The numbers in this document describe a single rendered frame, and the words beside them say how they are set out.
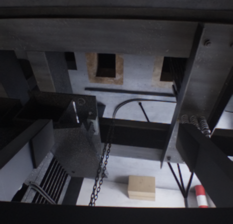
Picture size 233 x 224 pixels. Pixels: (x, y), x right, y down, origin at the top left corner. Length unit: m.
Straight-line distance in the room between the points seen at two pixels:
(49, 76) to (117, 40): 0.40
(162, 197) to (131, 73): 2.30
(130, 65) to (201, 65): 0.83
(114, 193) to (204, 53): 2.77
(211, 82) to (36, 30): 0.80
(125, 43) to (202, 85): 0.40
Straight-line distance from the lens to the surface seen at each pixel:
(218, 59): 0.81
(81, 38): 0.77
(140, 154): 1.23
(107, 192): 3.20
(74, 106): 0.97
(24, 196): 0.86
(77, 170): 1.05
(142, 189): 2.83
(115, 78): 1.59
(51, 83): 0.95
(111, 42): 0.74
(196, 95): 0.88
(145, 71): 1.53
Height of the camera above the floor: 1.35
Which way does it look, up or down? 49 degrees down
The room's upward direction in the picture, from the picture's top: 167 degrees counter-clockwise
